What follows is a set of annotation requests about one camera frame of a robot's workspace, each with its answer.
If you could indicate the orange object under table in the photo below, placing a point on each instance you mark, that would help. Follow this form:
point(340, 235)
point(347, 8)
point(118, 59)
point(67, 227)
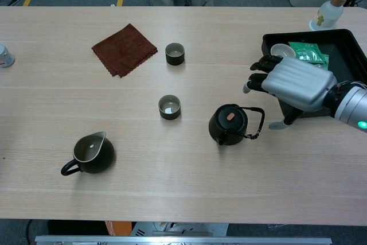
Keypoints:
point(117, 227)

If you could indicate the small beige cup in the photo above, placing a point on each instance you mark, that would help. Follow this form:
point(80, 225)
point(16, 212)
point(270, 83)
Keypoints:
point(282, 50)

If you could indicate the silver metal can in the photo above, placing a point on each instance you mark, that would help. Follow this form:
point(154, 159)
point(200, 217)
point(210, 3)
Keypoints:
point(5, 57)

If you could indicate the green tea packet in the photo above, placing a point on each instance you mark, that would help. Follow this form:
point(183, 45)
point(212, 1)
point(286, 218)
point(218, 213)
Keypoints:
point(324, 61)
point(306, 51)

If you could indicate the black plastic tray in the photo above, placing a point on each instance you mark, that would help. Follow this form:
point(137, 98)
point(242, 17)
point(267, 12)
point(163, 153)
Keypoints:
point(344, 52)

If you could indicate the dark olive teacup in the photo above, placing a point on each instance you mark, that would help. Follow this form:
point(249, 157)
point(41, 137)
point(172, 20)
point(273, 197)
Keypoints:
point(174, 55)
point(169, 108)

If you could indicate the brown square cloth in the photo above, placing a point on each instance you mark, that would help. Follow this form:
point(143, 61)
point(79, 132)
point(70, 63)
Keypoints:
point(123, 50)

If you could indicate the white bottle with cork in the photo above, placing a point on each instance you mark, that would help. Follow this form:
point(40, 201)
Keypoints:
point(329, 12)

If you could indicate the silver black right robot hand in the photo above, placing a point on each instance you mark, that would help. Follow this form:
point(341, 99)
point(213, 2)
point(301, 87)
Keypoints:
point(298, 81)

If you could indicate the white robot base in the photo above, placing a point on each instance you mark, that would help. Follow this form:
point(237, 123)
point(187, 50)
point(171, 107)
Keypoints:
point(177, 229)

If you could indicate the aluminium rail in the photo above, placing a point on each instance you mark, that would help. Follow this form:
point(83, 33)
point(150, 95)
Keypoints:
point(183, 240)

